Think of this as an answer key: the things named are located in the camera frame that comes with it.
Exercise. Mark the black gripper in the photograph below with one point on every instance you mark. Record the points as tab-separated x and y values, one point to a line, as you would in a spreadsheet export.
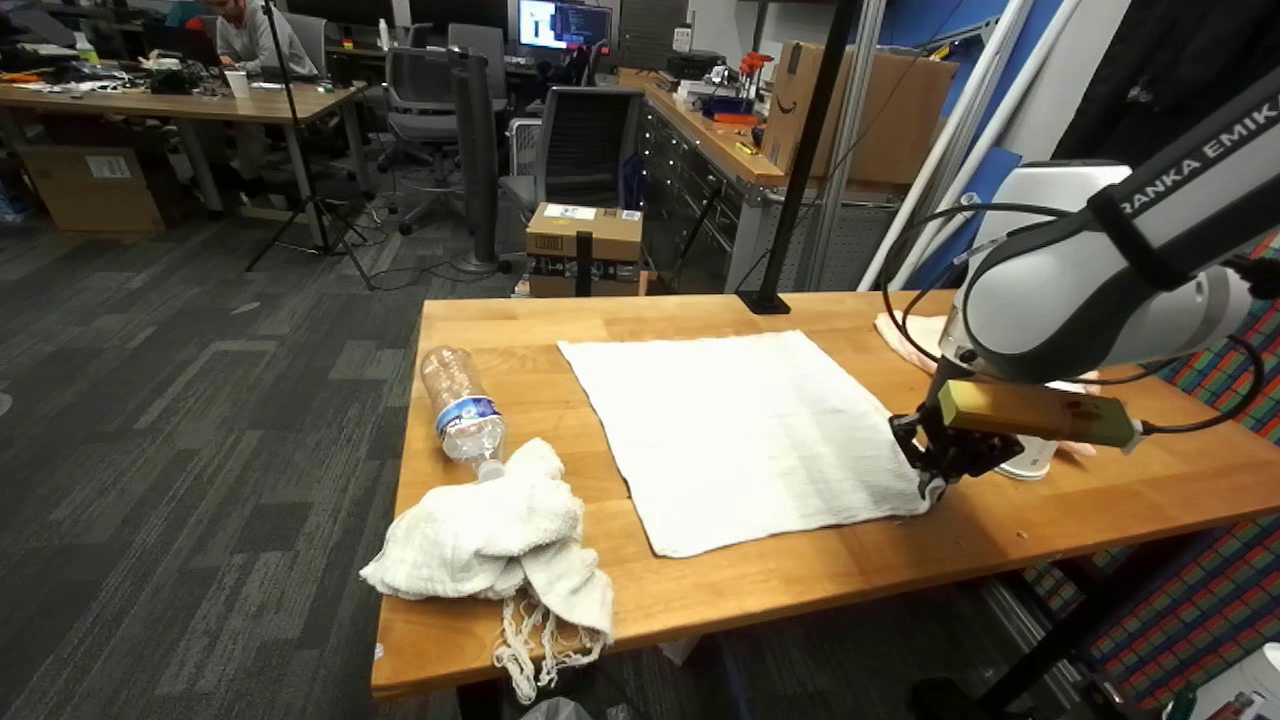
983	454

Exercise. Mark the white towel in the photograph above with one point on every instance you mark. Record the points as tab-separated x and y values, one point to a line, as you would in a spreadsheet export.
746	440

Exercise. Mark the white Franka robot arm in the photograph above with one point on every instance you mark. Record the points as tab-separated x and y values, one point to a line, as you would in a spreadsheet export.
1105	295

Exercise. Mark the white paper cup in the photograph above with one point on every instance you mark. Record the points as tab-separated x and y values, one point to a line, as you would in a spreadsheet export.
1033	463

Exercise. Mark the black table leg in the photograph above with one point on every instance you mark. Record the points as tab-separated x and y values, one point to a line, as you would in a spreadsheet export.
1055	641

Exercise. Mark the plaid striped fabric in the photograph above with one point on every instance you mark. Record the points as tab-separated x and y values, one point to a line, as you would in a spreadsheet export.
1202	602

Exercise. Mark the white metal beam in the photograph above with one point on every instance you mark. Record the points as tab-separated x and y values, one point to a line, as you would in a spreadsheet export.
952	132

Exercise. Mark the large cardboard box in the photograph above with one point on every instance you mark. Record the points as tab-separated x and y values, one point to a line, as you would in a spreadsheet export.
892	120

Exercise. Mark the blue panel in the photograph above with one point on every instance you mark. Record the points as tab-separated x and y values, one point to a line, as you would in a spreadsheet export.
934	24

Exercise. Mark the crumpled white rag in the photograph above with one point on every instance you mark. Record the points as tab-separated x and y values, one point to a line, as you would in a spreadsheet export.
483	532

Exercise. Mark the clear plastic water bottle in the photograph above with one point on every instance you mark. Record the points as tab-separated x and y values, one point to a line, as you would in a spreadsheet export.
460	407

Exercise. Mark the lit computer monitor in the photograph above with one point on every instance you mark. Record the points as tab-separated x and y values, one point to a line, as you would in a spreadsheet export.
562	24

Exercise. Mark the grey office chair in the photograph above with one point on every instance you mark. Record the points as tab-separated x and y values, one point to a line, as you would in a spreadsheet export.
421	81

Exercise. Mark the black tripod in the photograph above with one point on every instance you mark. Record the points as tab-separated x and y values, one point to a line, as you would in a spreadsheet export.
285	94

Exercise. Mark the seated person grey shirt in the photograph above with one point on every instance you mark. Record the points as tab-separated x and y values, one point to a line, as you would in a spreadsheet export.
253	35

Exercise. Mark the long wooden office desk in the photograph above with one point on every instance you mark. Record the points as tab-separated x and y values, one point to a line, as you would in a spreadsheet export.
160	106

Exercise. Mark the cardboard box with label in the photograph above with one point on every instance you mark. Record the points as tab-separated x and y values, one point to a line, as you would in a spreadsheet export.
95	195

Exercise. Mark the grey metal post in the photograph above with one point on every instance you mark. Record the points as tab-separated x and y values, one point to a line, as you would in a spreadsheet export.
840	200

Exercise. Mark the black camera stand pole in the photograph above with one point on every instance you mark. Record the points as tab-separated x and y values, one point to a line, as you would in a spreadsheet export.
805	163

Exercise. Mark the dark vertical post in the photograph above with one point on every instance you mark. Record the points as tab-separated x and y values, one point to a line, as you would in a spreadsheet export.
475	163

